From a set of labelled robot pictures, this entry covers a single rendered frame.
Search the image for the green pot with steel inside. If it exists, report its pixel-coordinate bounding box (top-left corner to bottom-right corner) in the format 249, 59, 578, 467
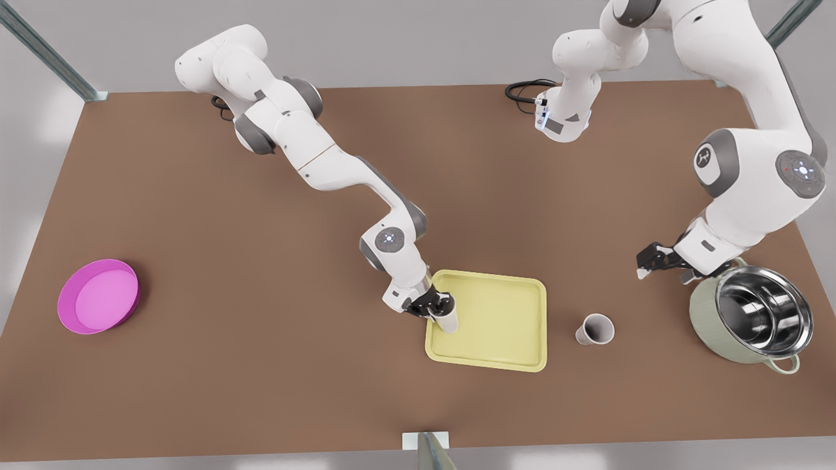
689, 257, 814, 375

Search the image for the pink round bowl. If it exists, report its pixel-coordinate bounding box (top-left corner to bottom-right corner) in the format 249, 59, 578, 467
57, 259, 141, 336

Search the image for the silver frame post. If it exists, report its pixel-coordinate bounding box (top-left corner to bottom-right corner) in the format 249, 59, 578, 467
402, 431, 458, 470
0, 0, 109, 102
765, 0, 825, 48

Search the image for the white IKEA cup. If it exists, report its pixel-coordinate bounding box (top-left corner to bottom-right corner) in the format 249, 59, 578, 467
428, 307, 460, 335
575, 313, 615, 346

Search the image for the yellow rectangular tray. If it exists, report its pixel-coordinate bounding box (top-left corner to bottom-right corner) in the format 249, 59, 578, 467
425, 269, 547, 373

